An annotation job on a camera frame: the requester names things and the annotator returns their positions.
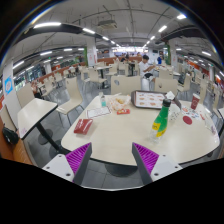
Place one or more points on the red pouch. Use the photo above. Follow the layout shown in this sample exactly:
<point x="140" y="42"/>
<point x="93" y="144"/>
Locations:
<point x="83" y="126"/>

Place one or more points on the green drink bottle yellow label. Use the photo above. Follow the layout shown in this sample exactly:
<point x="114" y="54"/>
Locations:
<point x="160" y="123"/>

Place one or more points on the clear plastic packet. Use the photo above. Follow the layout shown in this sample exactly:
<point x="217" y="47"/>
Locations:
<point x="211" y="126"/>

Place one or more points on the person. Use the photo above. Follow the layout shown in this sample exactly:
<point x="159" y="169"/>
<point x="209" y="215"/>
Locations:
<point x="35" y="90"/>
<point x="145" y="68"/>

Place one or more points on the ceiling air conditioner unit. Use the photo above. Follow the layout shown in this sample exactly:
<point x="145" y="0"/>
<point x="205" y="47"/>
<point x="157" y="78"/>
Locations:
<point x="107" y="24"/>

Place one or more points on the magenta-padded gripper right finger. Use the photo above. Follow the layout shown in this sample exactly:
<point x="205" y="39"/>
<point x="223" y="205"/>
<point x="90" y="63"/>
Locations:
<point x="146" y="158"/>

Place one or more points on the white square side table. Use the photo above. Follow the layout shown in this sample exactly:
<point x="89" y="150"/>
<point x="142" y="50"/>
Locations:
<point x="221" y="112"/>
<point x="35" y="115"/>

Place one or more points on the dark tray with paper liner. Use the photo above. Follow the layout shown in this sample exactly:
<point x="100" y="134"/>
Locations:
<point x="148" y="99"/>

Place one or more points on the group of beige chairs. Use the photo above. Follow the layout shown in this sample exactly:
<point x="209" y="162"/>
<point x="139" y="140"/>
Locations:
<point x="95" y="75"/>

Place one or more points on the ceiling strip lights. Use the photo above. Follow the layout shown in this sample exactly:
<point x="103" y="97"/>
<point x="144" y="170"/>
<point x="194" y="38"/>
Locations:
<point x="46" y="24"/>

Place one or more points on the white printed card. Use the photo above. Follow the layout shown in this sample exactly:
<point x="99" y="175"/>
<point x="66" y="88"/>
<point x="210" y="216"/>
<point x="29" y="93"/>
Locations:
<point x="98" y="112"/>

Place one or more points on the small clear sanitizer bottle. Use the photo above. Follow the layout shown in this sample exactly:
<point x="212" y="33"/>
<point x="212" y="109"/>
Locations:
<point x="103" y="100"/>

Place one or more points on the black bag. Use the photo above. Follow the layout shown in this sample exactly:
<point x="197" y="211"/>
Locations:
<point x="10" y="135"/>

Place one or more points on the printed paper leaflet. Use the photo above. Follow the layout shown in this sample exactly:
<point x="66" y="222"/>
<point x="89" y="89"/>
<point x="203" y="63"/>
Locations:
<point x="195" y="115"/>

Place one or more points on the flat round red coaster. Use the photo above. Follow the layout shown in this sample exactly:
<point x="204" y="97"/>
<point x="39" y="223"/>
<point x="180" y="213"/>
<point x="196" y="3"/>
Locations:
<point x="187" y="120"/>

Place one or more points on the small red sauce packet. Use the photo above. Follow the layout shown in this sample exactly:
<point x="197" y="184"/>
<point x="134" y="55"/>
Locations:
<point x="202" y="117"/>
<point x="123" y="111"/>

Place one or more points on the beige chair with metal legs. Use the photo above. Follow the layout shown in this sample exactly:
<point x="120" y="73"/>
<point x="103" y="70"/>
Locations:
<point x="71" y="95"/>

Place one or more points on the red paper cup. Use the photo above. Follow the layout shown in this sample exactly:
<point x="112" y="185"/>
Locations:
<point x="195" y="101"/>

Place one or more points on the crumpled food wrapper bag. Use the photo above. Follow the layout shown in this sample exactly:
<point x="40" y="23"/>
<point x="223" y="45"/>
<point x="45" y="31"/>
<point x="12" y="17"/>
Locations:
<point x="119" y="103"/>

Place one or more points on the white polka dot mug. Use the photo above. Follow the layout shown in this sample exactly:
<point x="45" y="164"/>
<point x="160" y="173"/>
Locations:
<point x="175" y="115"/>

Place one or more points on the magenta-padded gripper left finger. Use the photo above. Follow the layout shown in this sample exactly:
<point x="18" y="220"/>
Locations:
<point x="78" y="158"/>

